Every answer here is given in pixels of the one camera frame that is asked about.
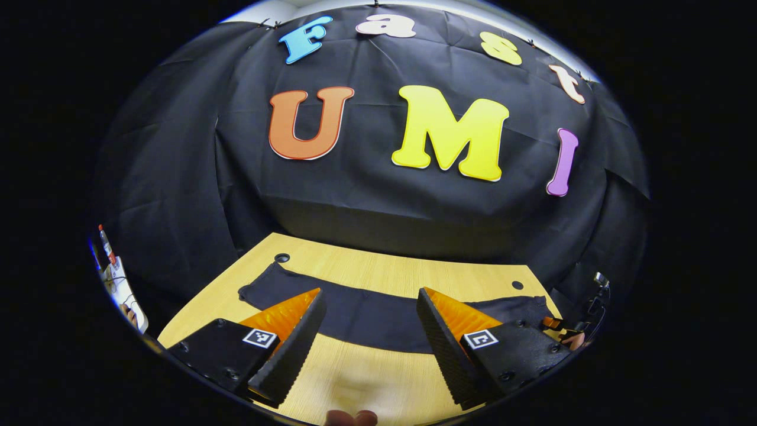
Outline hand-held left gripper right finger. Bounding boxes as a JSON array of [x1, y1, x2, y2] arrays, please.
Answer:
[[416, 286, 572, 410]]

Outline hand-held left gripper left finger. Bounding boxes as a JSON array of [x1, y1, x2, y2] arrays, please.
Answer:
[[166, 287, 329, 408]]

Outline black jeans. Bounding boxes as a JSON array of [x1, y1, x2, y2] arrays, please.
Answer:
[[238, 262, 558, 356]]

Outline black backdrop cloth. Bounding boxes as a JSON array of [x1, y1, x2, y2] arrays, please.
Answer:
[[92, 3, 651, 332]]

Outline white panel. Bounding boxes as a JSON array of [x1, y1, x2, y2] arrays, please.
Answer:
[[98, 254, 148, 333]]

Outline red and white pen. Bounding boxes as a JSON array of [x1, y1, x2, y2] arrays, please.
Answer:
[[98, 224, 117, 265]]

